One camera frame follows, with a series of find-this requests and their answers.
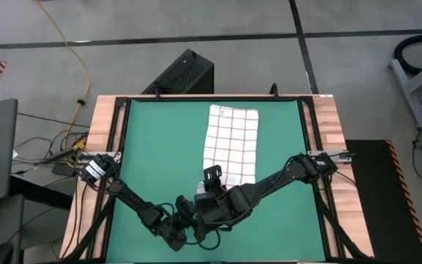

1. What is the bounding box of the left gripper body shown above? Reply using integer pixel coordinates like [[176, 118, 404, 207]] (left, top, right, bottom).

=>
[[175, 196, 205, 242]]

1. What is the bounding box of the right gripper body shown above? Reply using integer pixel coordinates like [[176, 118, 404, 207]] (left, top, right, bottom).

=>
[[194, 164, 251, 224]]

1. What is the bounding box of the white red-checked towel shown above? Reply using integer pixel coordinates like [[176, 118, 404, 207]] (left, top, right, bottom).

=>
[[196, 104, 259, 194]]

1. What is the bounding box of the green table mat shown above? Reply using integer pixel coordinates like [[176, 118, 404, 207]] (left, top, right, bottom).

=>
[[106, 98, 327, 263]]

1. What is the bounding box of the black power brick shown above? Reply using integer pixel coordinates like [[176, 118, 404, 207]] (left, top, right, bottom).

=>
[[51, 161, 77, 177]]

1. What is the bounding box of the black computer tower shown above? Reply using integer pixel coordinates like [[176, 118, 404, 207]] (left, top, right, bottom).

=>
[[141, 48, 215, 95]]

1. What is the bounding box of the large black orange-striped floor mat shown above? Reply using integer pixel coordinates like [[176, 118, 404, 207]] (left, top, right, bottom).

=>
[[344, 139, 422, 264]]

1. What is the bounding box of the grey keyboard tray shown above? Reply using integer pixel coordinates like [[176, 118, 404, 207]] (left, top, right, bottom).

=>
[[0, 194, 25, 264]]

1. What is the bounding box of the black computer mouse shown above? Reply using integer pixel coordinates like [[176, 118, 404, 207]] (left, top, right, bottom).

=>
[[0, 242, 14, 264]]

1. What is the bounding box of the grey metal stand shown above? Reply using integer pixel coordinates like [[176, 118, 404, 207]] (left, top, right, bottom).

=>
[[388, 51, 422, 129]]

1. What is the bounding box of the black table frame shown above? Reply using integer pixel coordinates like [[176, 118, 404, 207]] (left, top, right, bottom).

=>
[[60, 93, 373, 264]]

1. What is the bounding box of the yellow floor cable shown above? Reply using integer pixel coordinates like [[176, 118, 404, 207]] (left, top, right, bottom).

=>
[[34, 0, 91, 144]]

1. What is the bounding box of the black vacuum hose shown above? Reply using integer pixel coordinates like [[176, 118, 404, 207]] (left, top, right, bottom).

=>
[[393, 34, 422, 76]]

